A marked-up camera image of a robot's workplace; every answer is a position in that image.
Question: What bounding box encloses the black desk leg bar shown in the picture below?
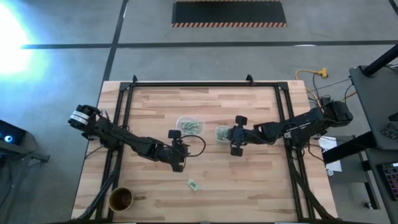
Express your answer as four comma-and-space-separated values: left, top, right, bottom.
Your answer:
322, 132, 379, 165

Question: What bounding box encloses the white paper sheet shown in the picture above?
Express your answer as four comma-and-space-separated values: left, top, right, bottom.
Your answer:
318, 136, 343, 174

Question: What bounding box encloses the black device with blue light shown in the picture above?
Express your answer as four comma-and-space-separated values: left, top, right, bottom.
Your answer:
0, 119, 28, 146

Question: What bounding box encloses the black hazard-striped floor mat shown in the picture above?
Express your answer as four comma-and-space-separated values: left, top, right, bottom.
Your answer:
171, 0, 288, 28

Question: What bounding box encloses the gray desk top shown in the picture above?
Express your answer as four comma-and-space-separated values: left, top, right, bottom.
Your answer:
348, 63, 398, 152

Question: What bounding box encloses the black controller on desk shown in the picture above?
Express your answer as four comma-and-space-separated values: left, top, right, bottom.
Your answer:
381, 123, 398, 141

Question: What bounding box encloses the small clear plastic container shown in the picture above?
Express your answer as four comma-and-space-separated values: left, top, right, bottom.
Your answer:
214, 125, 234, 144

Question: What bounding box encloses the large clear plastic container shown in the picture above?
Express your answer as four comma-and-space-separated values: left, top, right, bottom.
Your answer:
175, 115, 206, 138

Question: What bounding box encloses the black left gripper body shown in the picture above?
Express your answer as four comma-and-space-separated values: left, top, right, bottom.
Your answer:
164, 129, 189, 173

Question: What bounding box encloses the black keyboard with lit keys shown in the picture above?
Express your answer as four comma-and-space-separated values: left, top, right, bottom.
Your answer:
377, 161, 398, 202

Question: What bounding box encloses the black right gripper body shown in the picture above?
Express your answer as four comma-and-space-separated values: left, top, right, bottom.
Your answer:
229, 114, 256, 157

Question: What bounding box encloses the black aluminium table frame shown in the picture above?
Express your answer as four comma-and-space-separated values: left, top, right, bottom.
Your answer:
74, 74, 341, 224

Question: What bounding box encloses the dark gray keyboard desk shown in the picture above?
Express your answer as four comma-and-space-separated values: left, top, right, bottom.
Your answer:
357, 147, 398, 224

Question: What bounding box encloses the yellow extension cord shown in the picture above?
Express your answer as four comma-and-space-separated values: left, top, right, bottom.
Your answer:
294, 67, 329, 103

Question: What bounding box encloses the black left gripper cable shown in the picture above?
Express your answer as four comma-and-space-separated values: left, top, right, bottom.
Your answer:
180, 134, 206, 158

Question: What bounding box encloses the black round pole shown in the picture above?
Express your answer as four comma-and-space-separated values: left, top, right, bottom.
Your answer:
361, 44, 398, 78

